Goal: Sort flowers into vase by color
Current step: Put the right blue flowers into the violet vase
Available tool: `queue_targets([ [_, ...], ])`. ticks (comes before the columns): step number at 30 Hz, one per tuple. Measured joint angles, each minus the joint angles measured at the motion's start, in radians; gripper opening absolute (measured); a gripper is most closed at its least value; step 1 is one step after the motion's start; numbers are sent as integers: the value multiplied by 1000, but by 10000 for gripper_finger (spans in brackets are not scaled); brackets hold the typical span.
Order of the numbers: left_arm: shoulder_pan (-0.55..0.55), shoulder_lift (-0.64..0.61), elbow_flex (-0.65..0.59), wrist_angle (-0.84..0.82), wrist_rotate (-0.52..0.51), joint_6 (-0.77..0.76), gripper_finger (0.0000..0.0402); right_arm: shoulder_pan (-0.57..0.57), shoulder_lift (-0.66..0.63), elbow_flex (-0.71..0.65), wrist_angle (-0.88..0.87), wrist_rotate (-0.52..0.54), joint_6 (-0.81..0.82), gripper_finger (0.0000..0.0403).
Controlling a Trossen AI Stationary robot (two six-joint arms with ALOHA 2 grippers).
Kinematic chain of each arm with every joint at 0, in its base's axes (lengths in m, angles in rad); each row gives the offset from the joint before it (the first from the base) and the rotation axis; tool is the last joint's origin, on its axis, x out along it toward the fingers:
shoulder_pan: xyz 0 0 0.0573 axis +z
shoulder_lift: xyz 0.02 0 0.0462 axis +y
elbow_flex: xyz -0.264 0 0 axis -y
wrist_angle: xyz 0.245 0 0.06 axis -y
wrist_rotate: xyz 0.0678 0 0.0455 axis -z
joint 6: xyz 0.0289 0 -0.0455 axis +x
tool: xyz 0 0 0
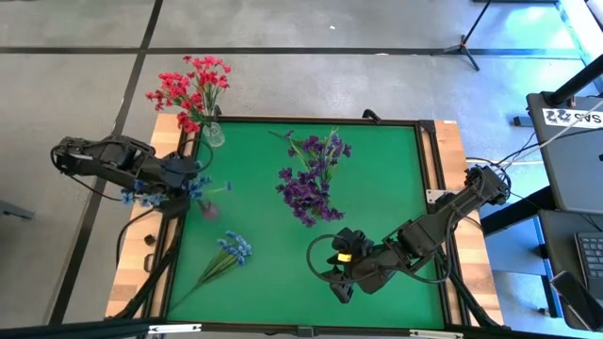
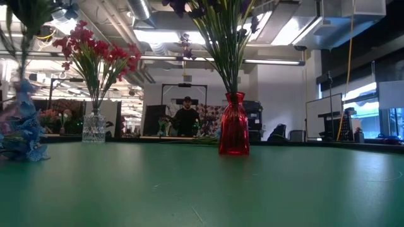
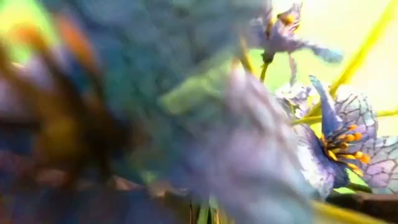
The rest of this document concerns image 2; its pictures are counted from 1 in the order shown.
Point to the clear cut glass vase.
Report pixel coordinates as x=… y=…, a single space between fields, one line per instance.
x=93 y=129

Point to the long ceiling light tube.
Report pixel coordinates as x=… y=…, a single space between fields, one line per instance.
x=271 y=62

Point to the red ribbed glass vase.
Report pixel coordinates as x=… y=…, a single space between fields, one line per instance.
x=234 y=132

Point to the floral patterned partition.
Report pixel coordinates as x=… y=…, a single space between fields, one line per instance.
x=214 y=119

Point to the white board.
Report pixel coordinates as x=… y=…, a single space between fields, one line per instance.
x=322 y=113

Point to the small vase with tulips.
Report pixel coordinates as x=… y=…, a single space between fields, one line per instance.
x=62 y=129

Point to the red artificial flower bunch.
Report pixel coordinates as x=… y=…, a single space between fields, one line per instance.
x=82 y=33

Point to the blue artificial flower bunch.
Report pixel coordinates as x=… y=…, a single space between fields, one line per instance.
x=31 y=151
x=30 y=14

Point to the black cabinet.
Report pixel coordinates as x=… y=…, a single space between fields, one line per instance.
x=254 y=116

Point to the rectangular metal air duct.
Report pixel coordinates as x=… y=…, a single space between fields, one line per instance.
x=331 y=25

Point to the round silver air duct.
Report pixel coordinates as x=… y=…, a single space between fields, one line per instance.
x=139 y=9

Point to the green table mat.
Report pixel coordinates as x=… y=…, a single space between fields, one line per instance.
x=202 y=189

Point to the small red flower stem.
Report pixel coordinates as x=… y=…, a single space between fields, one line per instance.
x=121 y=53

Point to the black perforated rack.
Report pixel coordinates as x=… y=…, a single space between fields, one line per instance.
x=347 y=126

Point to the person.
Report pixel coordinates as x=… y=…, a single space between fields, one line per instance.
x=187 y=121

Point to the grey bin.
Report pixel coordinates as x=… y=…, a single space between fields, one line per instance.
x=296 y=136

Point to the dark bottle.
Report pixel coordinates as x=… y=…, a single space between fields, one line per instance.
x=358 y=136

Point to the purple artificial flower bunch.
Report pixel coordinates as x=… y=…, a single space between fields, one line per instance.
x=176 y=4
x=185 y=38

